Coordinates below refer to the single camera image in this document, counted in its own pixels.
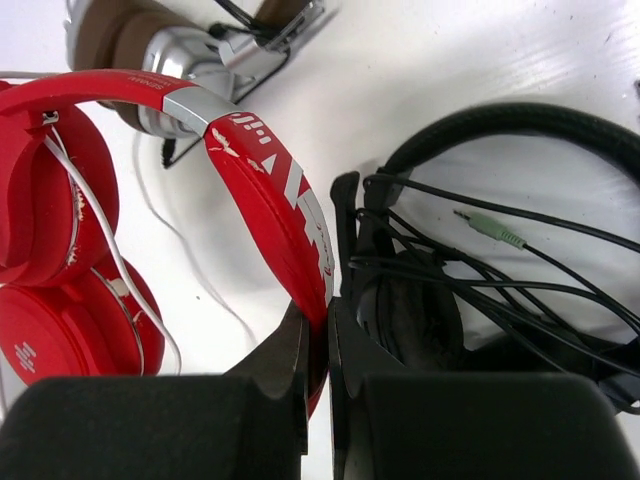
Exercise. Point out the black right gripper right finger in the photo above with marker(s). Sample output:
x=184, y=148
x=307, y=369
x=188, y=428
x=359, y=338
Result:
x=389, y=422

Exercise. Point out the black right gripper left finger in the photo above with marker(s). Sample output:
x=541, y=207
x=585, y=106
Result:
x=248, y=423

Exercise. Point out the brown silver headphones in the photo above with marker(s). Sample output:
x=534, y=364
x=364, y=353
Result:
x=229, y=60

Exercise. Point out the red wireless headphones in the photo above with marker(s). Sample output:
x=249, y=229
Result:
x=71, y=305

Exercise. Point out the black headphones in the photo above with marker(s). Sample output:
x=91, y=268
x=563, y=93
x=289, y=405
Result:
x=436, y=308

